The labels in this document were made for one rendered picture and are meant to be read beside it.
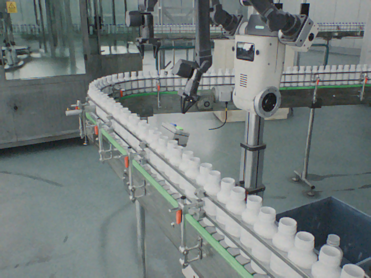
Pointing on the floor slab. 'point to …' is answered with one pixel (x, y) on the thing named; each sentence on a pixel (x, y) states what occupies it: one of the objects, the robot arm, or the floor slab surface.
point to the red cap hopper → (174, 20)
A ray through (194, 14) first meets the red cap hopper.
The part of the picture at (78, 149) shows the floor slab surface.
